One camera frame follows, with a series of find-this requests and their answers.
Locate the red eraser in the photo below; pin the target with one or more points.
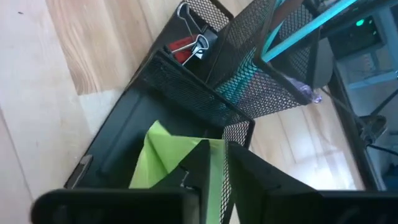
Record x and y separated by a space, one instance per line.
186 40

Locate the black mesh desk organizer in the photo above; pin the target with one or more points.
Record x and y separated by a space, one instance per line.
192 93

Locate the purple pen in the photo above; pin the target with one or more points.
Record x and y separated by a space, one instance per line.
306 91

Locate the black binder clip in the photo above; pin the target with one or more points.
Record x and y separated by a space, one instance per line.
202 42
211 36

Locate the teal pen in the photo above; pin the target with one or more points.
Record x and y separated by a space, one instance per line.
239 82
311 26

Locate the green paper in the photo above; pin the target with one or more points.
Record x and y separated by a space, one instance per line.
161 155

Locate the black aluminium rig frame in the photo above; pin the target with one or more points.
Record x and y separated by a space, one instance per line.
351 133

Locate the black computer with green lights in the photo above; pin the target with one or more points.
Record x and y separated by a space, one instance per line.
354 37

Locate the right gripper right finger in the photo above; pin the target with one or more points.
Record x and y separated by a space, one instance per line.
295 208

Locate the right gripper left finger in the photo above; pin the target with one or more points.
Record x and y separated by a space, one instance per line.
124 208

